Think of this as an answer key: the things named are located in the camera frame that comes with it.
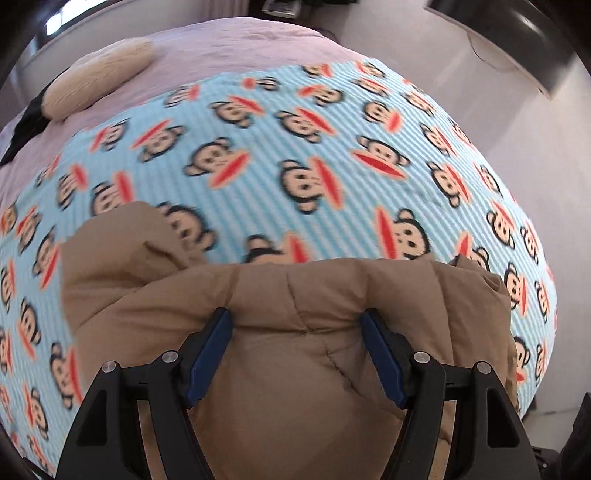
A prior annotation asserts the black cloth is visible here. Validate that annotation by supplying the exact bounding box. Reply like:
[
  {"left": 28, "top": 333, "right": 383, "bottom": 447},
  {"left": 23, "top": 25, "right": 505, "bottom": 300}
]
[{"left": 0, "top": 90, "right": 52, "bottom": 167}]

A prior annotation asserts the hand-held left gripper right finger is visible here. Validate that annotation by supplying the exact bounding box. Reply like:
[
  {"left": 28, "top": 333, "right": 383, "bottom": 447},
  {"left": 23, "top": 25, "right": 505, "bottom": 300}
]
[{"left": 360, "top": 310, "right": 541, "bottom": 480}]

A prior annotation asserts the tan puffer jacket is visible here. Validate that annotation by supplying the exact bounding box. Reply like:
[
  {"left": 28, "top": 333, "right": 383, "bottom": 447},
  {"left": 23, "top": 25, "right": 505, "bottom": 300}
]
[{"left": 60, "top": 200, "right": 520, "bottom": 480}]

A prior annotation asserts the monkey print striped blanket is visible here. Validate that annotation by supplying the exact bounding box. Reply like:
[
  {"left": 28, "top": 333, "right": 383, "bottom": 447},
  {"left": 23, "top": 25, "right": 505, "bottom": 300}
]
[{"left": 0, "top": 58, "right": 559, "bottom": 476}]

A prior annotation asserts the lilac bed cover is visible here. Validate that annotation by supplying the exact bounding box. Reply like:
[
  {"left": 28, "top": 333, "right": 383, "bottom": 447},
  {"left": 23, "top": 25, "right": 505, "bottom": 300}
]
[{"left": 0, "top": 17, "right": 354, "bottom": 208}]

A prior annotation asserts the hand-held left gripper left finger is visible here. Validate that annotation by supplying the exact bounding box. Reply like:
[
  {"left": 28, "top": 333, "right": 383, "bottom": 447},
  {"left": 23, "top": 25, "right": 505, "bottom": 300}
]
[{"left": 55, "top": 308, "right": 234, "bottom": 480}]

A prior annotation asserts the cream fluffy pillow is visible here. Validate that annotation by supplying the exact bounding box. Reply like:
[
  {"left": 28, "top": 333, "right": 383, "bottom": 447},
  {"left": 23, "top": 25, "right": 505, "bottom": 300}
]
[{"left": 41, "top": 37, "right": 154, "bottom": 121}]

